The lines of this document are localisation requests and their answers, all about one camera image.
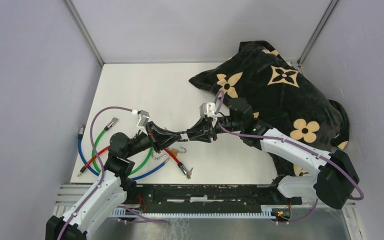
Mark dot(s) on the green cable lock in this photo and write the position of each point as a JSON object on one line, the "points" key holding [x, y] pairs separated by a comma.
{"points": [[113, 121]]}

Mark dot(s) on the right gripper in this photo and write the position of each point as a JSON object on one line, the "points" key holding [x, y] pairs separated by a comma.
{"points": [[205, 127]]}

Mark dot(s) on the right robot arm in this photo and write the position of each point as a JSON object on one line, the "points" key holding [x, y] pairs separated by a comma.
{"points": [[331, 176]]}

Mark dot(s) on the red cable lock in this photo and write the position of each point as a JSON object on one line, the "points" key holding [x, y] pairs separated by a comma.
{"points": [[181, 166]]}

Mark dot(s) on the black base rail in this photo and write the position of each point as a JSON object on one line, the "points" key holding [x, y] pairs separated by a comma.
{"points": [[206, 199]]}

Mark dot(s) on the black floral blanket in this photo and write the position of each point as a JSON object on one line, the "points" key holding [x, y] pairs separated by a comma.
{"points": [[279, 95]]}

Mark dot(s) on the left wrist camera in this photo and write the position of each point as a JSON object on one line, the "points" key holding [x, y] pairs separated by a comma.
{"points": [[143, 118]]}

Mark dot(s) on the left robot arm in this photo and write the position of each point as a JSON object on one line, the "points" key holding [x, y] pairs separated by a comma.
{"points": [[112, 186]]}

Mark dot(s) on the large brass padlock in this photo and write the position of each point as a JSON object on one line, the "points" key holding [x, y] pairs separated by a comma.
{"points": [[161, 154]]}

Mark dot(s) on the small brass padlock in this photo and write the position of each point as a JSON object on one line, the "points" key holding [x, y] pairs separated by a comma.
{"points": [[179, 150]]}

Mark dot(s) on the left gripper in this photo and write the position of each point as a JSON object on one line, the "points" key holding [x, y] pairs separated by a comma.
{"points": [[161, 138]]}

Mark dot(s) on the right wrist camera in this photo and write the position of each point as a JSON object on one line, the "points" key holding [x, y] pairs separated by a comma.
{"points": [[208, 110]]}

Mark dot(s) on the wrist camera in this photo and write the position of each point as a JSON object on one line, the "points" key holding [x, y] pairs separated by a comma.
{"points": [[208, 110], [143, 118]]}

